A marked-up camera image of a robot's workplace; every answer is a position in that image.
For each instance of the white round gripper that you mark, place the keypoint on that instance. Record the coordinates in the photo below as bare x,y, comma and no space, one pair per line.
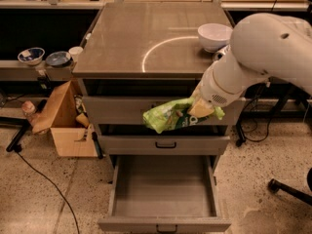
211,91

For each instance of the green rice chip bag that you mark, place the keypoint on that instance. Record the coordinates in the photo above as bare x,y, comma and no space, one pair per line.
174,115

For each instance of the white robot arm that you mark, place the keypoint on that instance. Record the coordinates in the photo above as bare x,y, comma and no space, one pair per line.
261,46

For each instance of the grey drawer cabinet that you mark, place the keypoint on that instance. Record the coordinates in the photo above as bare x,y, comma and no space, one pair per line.
148,50

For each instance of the middle grey drawer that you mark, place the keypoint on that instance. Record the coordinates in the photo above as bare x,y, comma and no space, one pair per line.
163,145

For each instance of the top grey drawer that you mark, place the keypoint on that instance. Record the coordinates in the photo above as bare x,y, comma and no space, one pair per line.
129,110

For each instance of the bottom grey open drawer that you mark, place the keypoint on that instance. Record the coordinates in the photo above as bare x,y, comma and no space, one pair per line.
163,195

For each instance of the crushed silver can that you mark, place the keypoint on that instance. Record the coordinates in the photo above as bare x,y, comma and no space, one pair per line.
220,53

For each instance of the white bowl on cabinet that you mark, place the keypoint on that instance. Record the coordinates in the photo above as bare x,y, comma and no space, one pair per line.
214,36

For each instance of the black chair base right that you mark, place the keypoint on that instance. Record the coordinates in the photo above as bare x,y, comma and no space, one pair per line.
274,186

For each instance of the cardboard box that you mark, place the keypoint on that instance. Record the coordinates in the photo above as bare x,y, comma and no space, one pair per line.
58,116

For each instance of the small white cup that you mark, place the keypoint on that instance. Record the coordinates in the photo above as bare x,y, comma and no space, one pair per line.
75,52

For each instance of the blue grey bowl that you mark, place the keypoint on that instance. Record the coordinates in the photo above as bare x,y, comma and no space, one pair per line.
57,59

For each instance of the plastic bottle on floor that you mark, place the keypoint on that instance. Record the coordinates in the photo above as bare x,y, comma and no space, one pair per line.
30,112

